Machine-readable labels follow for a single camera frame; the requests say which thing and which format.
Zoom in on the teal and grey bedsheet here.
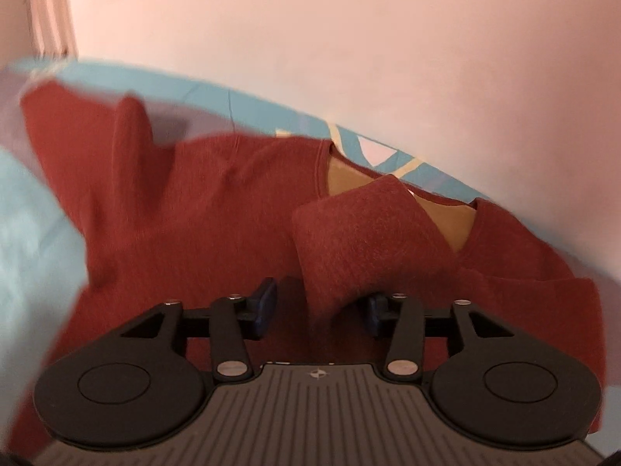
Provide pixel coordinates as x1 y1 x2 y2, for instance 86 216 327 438
0 57 621 458

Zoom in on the dark red knit sweater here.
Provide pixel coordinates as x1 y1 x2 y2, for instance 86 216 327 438
6 82 606 465

